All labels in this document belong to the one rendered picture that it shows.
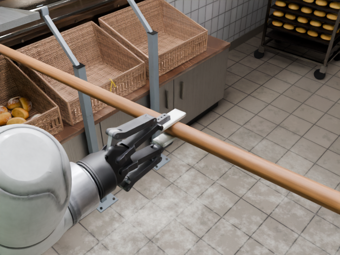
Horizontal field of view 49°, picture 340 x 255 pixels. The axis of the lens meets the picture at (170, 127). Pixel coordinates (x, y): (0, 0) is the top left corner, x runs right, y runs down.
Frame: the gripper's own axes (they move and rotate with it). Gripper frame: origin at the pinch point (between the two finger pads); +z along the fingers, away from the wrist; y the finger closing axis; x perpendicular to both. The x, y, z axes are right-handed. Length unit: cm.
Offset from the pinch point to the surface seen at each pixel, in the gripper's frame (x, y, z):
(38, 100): -130, 50, 29
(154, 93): -103, 63, 86
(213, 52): -109, 62, 150
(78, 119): -112, 60, 38
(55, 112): -111, 50, 27
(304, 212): -17, 133, 118
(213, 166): -81, 124, 111
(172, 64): -113, 58, 113
